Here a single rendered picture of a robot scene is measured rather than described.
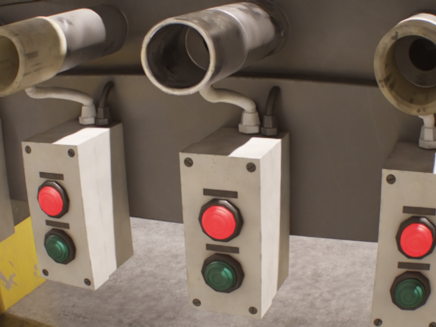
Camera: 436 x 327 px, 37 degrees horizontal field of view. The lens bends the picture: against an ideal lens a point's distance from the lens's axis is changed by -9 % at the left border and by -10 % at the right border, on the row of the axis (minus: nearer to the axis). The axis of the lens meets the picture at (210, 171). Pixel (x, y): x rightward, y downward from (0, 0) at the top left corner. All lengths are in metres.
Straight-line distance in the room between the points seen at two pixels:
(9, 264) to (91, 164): 1.33
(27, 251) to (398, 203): 1.60
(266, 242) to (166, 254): 1.66
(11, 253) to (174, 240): 0.65
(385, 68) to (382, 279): 0.20
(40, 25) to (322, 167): 0.29
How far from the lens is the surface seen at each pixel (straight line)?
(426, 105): 0.46
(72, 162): 0.65
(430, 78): 0.53
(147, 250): 2.30
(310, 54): 0.66
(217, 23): 0.52
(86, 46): 0.66
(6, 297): 1.98
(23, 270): 2.04
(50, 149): 0.66
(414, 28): 0.45
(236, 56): 0.53
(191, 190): 0.60
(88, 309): 1.96
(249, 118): 0.64
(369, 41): 0.65
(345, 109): 0.64
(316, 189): 0.66
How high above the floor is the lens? 0.93
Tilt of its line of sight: 18 degrees down
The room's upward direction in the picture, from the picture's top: 2 degrees counter-clockwise
